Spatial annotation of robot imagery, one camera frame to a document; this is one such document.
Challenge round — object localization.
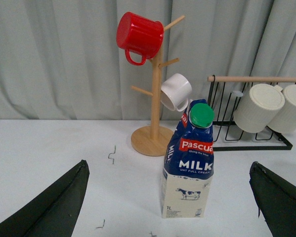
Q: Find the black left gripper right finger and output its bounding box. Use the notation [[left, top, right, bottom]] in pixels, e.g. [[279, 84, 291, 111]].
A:
[[249, 161, 296, 237]]

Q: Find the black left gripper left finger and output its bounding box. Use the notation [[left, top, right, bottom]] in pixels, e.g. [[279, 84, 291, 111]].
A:
[[0, 160, 89, 237]]

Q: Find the blue Pascual milk carton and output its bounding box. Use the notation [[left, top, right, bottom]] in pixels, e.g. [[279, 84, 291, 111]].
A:
[[161, 99, 214, 218]]

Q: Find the cream ribbed mug right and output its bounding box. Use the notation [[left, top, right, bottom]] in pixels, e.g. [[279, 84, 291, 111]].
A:
[[268, 84, 296, 134]]

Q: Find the cream ribbed mug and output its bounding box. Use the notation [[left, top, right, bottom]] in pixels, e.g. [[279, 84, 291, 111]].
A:
[[234, 83, 285, 133], [268, 84, 296, 134]]

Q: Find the cream ribbed mug left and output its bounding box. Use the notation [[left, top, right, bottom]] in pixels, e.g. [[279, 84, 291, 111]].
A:
[[234, 83, 285, 133]]

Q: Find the wooden mug tree stand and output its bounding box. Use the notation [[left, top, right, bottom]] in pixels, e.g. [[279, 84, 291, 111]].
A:
[[130, 15, 185, 157]]

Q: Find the white ceramic mug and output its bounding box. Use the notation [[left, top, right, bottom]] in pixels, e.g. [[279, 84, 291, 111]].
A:
[[161, 73, 192, 112]]

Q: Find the red plastic mug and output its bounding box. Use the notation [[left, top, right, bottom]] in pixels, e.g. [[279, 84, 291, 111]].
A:
[[116, 12, 164, 66]]

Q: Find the black wire mug rack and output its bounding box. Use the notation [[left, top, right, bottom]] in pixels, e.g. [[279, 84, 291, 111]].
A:
[[207, 75, 296, 152]]

